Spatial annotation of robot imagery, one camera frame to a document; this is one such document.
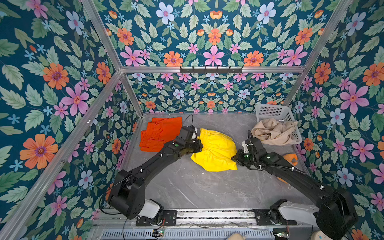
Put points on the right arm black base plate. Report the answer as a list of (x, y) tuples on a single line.
[(264, 217)]

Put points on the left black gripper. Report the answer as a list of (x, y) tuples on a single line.
[(199, 145)]

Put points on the wrist white camera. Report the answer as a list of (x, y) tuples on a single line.
[(194, 134), (245, 147)]

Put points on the orange plush toy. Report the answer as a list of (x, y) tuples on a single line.
[(292, 159)]

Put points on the black wall hook rail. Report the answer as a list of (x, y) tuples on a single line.
[(209, 70)]

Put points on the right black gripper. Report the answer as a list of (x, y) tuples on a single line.
[(237, 158)]

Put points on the beige shorts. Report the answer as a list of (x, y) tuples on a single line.
[(275, 133)]

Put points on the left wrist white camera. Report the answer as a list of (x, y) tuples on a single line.
[(194, 134)]

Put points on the white plastic laundry basket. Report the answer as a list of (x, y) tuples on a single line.
[(280, 113)]

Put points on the orange shorts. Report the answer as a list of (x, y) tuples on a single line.
[(160, 131)]

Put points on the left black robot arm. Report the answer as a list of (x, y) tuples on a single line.
[(128, 194)]

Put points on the white round device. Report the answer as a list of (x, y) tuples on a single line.
[(319, 235)]

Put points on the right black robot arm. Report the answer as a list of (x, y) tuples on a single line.
[(332, 210)]

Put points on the beige rounded object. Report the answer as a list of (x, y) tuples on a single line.
[(236, 236)]

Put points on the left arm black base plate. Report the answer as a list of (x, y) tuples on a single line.
[(163, 218)]

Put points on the yellow shorts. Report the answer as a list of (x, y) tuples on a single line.
[(217, 152)]

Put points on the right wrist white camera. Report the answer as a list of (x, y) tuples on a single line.
[(245, 147)]

